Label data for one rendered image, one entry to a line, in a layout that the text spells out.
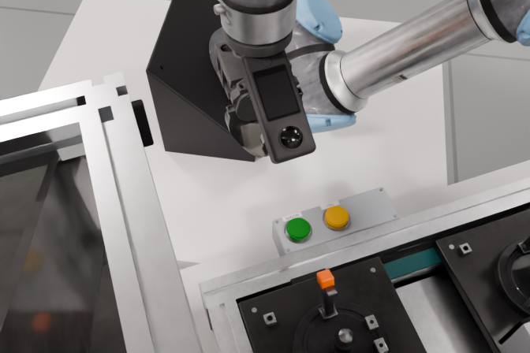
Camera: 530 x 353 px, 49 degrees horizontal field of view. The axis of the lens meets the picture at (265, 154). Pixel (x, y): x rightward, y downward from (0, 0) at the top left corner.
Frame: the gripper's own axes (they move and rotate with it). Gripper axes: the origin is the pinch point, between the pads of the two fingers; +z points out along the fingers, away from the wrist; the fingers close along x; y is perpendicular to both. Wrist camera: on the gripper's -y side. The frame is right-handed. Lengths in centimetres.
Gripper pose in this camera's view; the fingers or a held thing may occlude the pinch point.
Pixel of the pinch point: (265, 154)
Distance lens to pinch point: 73.1
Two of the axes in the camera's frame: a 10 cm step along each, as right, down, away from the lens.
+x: -9.4, 2.7, -1.9
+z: 0.0, 5.8, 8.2
